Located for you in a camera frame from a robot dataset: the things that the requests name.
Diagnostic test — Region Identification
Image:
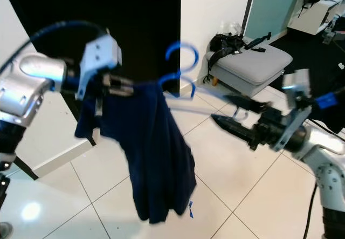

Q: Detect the blue mesh t-shirt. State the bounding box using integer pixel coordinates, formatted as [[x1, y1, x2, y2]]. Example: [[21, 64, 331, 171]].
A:
[[74, 80, 197, 224]]

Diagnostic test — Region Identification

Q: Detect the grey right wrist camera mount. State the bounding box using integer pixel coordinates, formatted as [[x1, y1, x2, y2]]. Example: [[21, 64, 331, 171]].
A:
[[271, 68, 324, 152]]

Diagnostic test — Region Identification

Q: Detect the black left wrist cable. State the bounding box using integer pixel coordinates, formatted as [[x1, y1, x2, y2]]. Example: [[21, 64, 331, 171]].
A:
[[22, 21, 111, 62]]

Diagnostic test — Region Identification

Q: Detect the black strap bag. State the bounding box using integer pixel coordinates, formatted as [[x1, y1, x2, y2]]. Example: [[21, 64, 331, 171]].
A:
[[210, 31, 272, 56]]

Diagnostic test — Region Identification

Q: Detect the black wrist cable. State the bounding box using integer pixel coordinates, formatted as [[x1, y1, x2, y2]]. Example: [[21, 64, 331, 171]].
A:
[[22, 21, 111, 62], [303, 92, 345, 239]]

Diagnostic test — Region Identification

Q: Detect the teal glass panel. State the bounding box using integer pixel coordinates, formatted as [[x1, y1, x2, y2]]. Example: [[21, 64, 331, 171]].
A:
[[243, 0, 305, 40]]

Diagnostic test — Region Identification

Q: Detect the white low cabinet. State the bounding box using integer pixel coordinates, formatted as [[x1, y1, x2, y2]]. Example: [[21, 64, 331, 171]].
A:
[[288, 0, 345, 35]]

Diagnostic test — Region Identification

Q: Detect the grey upholstered ottoman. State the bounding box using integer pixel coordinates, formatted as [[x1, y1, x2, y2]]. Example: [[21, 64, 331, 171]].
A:
[[206, 44, 293, 97]]

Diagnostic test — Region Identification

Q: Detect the dark blue carpet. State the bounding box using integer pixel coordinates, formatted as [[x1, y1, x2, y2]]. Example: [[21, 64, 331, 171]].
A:
[[270, 18, 345, 88]]

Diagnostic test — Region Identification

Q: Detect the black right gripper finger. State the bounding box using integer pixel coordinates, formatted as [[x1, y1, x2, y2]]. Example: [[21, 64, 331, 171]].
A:
[[223, 95, 270, 113], [210, 116, 258, 148]]

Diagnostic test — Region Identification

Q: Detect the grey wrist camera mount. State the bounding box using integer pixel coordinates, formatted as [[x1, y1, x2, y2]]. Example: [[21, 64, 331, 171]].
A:
[[75, 31, 122, 100], [271, 68, 324, 152]]

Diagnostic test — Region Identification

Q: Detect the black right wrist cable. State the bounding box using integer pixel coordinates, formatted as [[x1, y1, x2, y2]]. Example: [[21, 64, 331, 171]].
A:
[[303, 92, 345, 239]]

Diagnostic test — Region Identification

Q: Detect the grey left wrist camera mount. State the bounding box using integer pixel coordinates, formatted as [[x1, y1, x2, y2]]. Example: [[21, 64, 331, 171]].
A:
[[75, 31, 122, 100]]

